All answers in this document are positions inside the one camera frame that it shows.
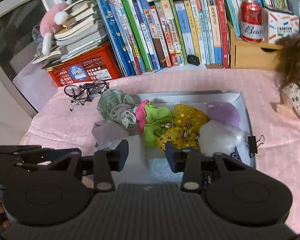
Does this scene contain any yellow sequin pouch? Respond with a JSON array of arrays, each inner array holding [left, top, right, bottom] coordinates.
[[156, 104, 210, 151]]

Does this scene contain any light pink cloth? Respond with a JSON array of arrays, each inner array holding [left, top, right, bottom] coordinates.
[[91, 120, 129, 150]]

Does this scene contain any white fluffy pompom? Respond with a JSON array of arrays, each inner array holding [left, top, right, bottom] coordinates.
[[198, 120, 245, 157]]

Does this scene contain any pink green scrunchie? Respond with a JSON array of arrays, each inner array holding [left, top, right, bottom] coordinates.
[[135, 100, 173, 148]]

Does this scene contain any green checked cloth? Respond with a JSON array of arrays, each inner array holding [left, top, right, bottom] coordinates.
[[97, 89, 137, 129]]

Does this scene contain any purple fluffy ball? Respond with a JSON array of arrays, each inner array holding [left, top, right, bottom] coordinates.
[[206, 101, 241, 127]]

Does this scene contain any dark blue brocade pouch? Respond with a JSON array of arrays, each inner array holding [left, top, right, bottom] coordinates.
[[230, 147, 242, 161]]

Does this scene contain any white shallow box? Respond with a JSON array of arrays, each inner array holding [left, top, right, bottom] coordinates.
[[126, 90, 256, 183]]

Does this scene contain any miniature black bicycle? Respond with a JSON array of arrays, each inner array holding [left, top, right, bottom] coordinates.
[[64, 80, 109, 112]]

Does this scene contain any black binder clip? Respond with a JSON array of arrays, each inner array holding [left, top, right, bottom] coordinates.
[[245, 135, 265, 158]]

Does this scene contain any red plastic crate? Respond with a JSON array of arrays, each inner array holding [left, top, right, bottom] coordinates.
[[43, 41, 122, 87]]

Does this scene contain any pink tablecloth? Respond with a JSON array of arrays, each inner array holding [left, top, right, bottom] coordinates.
[[21, 69, 300, 233]]

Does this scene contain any row of upright books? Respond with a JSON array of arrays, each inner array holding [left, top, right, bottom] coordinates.
[[96, 0, 229, 76]]

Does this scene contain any grey plush toy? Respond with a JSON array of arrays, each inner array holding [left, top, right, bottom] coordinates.
[[32, 25, 43, 58]]

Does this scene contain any stack of lying books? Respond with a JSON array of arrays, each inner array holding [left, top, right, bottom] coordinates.
[[32, 0, 108, 64]]

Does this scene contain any small wooden drawer box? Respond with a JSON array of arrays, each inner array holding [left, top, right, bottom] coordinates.
[[228, 21, 282, 71]]

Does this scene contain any pink plush rabbit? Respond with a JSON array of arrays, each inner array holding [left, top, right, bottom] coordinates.
[[39, 0, 72, 55]]

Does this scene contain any brown-haired doll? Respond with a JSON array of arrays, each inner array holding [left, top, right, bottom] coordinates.
[[276, 34, 300, 118]]

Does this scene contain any red beer can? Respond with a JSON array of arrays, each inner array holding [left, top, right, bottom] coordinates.
[[241, 0, 263, 43]]

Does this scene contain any white tissue box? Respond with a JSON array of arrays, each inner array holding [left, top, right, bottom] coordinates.
[[263, 8, 299, 44]]

